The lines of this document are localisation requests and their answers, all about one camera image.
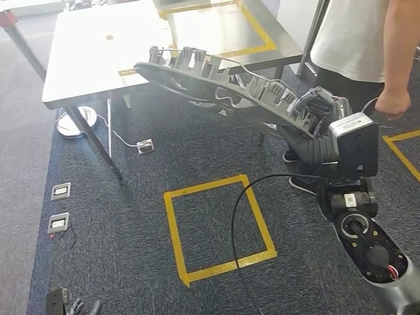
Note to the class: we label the grey side table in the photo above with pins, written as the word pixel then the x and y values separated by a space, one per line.
pixel 311 39

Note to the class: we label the yellow tape square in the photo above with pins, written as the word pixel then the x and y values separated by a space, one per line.
pixel 213 270
pixel 400 155

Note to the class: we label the open silver floor socket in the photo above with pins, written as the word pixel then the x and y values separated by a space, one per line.
pixel 145 146

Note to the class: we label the white partition panel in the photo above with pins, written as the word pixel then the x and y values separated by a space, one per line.
pixel 292 21

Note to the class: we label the steel top workbench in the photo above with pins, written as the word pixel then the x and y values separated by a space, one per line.
pixel 82 56

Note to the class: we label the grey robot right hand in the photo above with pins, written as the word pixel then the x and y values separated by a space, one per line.
pixel 328 106

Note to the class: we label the silver floor socket plate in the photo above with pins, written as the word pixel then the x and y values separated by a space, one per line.
pixel 60 191
pixel 58 223

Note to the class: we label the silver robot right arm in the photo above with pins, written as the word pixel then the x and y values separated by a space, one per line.
pixel 354 202

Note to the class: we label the white window ledge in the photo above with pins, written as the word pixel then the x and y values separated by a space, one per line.
pixel 32 6

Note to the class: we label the person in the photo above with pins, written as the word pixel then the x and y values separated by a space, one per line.
pixel 351 39

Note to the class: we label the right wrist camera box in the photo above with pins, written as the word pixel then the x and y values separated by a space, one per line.
pixel 357 143

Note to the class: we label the dark grey metal bar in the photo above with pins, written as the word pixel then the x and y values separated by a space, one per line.
pixel 26 52

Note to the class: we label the silver plastic hubcap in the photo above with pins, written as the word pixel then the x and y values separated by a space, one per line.
pixel 197 82

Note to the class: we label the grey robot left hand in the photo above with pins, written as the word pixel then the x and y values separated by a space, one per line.
pixel 84 309

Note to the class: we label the yellow tape workbench outline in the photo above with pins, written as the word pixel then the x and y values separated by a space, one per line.
pixel 259 30

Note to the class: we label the person's hand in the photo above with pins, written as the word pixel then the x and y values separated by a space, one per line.
pixel 392 103

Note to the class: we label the chrome round stand base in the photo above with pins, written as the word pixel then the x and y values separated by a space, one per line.
pixel 67 126

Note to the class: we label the person's forearm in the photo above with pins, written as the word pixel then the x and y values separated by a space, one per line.
pixel 400 43

